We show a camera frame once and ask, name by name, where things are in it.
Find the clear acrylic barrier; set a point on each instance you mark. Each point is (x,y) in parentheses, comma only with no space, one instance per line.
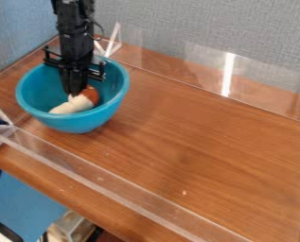
(253,82)
(139,200)

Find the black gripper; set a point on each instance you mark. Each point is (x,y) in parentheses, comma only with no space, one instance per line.
(75,61)

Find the clear acrylic front barrier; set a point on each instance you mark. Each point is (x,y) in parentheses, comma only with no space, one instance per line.
(139,200)

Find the blue bowl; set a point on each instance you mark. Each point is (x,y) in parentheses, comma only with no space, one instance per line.
(38,94)

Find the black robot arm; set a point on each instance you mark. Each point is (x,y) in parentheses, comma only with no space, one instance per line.
(74,18)

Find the toy mushroom brown cap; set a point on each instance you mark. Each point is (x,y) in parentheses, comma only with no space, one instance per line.
(84,101)

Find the clear acrylic corner bracket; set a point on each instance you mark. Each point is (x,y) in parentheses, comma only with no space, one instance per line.
(106,47)

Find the metallic box under table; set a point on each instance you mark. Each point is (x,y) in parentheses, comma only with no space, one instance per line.
(70,228)

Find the clear acrylic back barrier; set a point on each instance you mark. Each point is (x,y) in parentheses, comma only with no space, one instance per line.
(253,82)

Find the black device bottom left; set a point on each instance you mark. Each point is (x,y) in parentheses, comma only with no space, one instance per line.
(1,231)

